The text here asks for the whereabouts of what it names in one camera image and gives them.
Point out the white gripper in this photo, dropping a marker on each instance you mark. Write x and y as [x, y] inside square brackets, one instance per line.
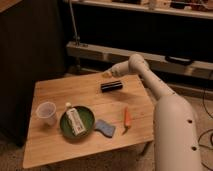
[117, 70]

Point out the translucent white ceramic cup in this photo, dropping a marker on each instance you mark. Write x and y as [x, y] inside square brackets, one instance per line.
[47, 113]

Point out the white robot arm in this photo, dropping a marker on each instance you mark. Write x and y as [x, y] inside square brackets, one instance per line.
[176, 145]

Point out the black cylinder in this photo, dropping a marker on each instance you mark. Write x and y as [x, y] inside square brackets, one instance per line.
[110, 86]

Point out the orange carrot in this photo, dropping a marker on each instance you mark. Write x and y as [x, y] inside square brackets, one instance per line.
[127, 120]

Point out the metal pole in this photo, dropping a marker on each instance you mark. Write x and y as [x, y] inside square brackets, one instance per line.
[76, 36]

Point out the green round plate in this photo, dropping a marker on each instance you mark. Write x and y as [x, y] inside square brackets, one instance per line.
[87, 118]

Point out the blue sponge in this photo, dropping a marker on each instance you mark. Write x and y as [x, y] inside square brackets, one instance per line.
[105, 128]

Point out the wooden table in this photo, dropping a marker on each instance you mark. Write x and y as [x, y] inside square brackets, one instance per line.
[46, 145]

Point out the white milk carton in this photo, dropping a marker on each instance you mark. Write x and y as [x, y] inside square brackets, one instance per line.
[75, 120]

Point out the long grey case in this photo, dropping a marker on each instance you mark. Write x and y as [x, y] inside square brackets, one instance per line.
[197, 69]

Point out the dark cabinet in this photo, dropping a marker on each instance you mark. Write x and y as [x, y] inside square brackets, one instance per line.
[31, 49]

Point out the wooden shelf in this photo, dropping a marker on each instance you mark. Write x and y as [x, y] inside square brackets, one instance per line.
[152, 6]

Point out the black case handle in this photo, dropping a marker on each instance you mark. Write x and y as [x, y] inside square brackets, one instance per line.
[179, 61]

